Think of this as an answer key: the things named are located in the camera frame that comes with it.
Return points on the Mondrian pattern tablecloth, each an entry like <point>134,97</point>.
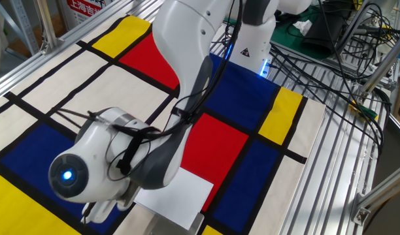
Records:
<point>89,85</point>

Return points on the perforated steel angle strut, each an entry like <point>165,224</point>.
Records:
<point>25,26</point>

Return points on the green cutting mat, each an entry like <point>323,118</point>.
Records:
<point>285,36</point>

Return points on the red white Chinese sign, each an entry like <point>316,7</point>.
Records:
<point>85,6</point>

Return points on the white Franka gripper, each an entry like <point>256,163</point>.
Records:
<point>103,210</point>

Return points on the aluminium frame post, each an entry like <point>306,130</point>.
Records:
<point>383,65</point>
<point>44,23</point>

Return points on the crumpled white tissue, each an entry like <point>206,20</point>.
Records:
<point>303,26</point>

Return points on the black pouch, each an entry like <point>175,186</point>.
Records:
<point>324,36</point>

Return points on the white paper sheet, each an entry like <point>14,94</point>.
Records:
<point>180,199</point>

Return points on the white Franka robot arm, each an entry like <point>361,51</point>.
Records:
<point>183,32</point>

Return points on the aluminium beam with bracket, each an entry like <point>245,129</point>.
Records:
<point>383,189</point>

